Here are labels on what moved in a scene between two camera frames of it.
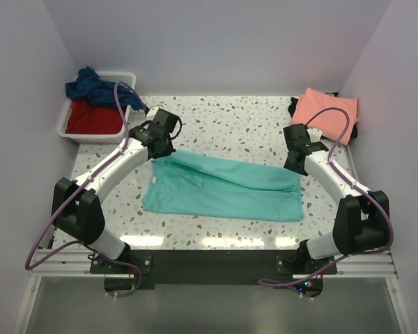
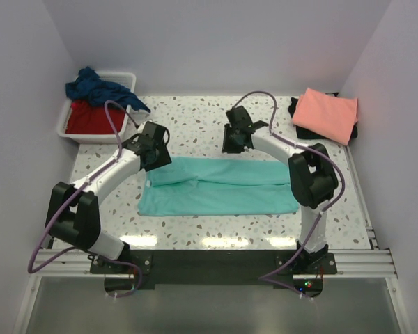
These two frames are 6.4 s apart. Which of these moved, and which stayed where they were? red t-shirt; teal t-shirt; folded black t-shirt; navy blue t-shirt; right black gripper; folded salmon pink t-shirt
Moved: right black gripper; teal t-shirt
Stayed: red t-shirt; folded salmon pink t-shirt; navy blue t-shirt; folded black t-shirt
